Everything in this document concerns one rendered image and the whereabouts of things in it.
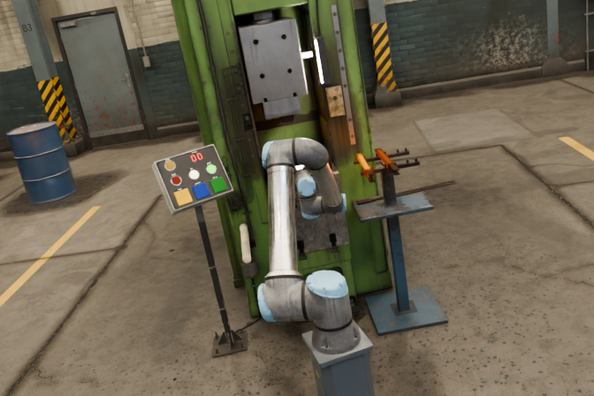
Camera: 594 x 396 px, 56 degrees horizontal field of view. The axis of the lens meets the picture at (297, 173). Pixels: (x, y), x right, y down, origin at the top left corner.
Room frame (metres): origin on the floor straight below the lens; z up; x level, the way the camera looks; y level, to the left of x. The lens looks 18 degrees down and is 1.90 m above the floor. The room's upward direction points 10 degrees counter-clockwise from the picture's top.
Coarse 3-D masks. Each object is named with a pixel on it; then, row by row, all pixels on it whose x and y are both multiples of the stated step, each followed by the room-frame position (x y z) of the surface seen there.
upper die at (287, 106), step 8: (296, 96) 3.03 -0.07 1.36; (264, 104) 3.02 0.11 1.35; (272, 104) 3.02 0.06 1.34; (280, 104) 3.02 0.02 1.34; (288, 104) 3.03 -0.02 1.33; (296, 104) 3.03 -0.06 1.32; (264, 112) 3.02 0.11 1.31; (272, 112) 3.02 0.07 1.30; (280, 112) 3.02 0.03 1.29; (288, 112) 3.03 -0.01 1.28; (296, 112) 3.03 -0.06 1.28
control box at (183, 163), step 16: (160, 160) 2.82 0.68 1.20; (176, 160) 2.85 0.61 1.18; (192, 160) 2.87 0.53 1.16; (208, 160) 2.90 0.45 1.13; (160, 176) 2.77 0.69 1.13; (208, 176) 2.85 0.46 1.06; (224, 176) 2.88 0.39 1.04; (192, 192) 2.77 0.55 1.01; (224, 192) 2.83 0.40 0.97; (176, 208) 2.70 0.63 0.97
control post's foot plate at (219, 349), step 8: (216, 336) 2.97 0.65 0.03; (224, 336) 2.90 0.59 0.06; (232, 336) 2.90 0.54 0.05; (240, 336) 2.95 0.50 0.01; (216, 344) 2.91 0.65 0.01; (224, 344) 2.90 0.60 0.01; (232, 344) 2.88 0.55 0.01; (240, 344) 2.87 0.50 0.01; (216, 352) 2.82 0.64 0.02; (224, 352) 2.82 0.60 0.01; (232, 352) 2.81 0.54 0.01
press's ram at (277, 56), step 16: (240, 32) 3.01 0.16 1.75; (256, 32) 3.02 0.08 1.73; (272, 32) 3.03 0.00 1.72; (288, 32) 3.03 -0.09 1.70; (256, 48) 3.02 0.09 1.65; (272, 48) 3.03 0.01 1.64; (288, 48) 3.03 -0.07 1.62; (256, 64) 3.02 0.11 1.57; (272, 64) 3.02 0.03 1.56; (288, 64) 3.03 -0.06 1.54; (256, 80) 3.02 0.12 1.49; (272, 80) 3.02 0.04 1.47; (288, 80) 3.03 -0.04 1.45; (304, 80) 3.04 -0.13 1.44; (256, 96) 3.02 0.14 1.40; (272, 96) 3.02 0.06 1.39; (288, 96) 3.03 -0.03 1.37
